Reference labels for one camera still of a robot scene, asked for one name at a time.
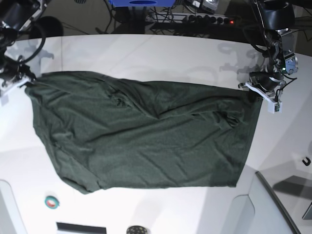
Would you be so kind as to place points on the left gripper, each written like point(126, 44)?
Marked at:
point(266, 81)

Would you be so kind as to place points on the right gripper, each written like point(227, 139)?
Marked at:
point(14, 73)

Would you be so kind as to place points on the dark green t-shirt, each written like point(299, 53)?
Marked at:
point(102, 132)

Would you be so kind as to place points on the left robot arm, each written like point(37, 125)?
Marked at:
point(275, 19)

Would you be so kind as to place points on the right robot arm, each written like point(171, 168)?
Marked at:
point(17, 18)

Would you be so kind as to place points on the black power strip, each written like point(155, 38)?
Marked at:
point(205, 19)

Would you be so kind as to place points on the black U-shaped hook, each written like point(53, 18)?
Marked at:
point(306, 161)

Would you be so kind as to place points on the grey metal tray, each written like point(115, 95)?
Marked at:
point(293, 192)

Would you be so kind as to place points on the blue bin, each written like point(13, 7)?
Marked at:
point(132, 3)

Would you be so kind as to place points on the green tape roll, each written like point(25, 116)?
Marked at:
point(51, 202)

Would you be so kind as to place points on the black perforated round object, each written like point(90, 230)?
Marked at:
point(137, 230)

